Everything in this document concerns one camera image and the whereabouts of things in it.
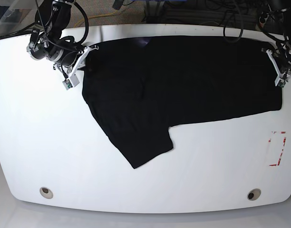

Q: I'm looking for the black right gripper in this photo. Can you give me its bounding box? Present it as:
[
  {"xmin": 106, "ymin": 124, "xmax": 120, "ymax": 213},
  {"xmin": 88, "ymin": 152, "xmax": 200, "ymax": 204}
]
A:
[{"xmin": 56, "ymin": 47, "xmax": 82, "ymax": 68}]

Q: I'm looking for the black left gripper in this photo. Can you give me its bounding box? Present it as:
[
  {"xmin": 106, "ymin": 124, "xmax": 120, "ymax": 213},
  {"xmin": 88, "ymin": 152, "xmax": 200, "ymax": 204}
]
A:
[{"xmin": 280, "ymin": 56, "xmax": 291, "ymax": 76}]

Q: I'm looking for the black T-shirt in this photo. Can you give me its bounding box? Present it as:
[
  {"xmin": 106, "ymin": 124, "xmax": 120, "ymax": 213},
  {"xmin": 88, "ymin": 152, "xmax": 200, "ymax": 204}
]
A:
[{"xmin": 82, "ymin": 36, "xmax": 282, "ymax": 169}]

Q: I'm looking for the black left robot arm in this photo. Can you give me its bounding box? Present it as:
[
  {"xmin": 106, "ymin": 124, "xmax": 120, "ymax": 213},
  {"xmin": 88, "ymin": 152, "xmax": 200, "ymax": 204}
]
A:
[{"xmin": 257, "ymin": 0, "xmax": 291, "ymax": 75}]

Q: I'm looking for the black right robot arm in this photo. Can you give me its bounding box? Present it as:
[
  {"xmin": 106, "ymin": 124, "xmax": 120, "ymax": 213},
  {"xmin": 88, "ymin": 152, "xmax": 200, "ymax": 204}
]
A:
[{"xmin": 27, "ymin": 0, "xmax": 89, "ymax": 67}]

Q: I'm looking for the red tape rectangle marking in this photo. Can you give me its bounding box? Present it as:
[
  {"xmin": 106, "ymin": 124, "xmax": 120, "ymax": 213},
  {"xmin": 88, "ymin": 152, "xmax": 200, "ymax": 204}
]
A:
[{"xmin": 266, "ymin": 131, "xmax": 287, "ymax": 167}]

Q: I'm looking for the right table grommet hole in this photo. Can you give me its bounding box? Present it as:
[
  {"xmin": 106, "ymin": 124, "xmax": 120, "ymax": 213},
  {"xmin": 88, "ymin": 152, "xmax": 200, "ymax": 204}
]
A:
[{"xmin": 247, "ymin": 189, "xmax": 261, "ymax": 201}]

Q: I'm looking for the table grommet hole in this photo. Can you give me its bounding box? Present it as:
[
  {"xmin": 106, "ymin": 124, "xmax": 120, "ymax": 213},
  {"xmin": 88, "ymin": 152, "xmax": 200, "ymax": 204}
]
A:
[
  {"xmin": 247, "ymin": 189, "xmax": 261, "ymax": 201},
  {"xmin": 39, "ymin": 187, "xmax": 53, "ymax": 199}
]

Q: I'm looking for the left table grommet hole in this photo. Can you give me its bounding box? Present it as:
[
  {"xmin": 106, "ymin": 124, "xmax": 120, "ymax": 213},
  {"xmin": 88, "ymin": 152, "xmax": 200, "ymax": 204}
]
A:
[{"xmin": 39, "ymin": 187, "xmax": 53, "ymax": 199}]

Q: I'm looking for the yellow cable on floor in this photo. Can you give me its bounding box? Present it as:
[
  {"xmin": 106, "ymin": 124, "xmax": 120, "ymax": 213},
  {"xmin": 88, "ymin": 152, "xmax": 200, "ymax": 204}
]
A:
[{"xmin": 75, "ymin": 9, "xmax": 117, "ymax": 29}]

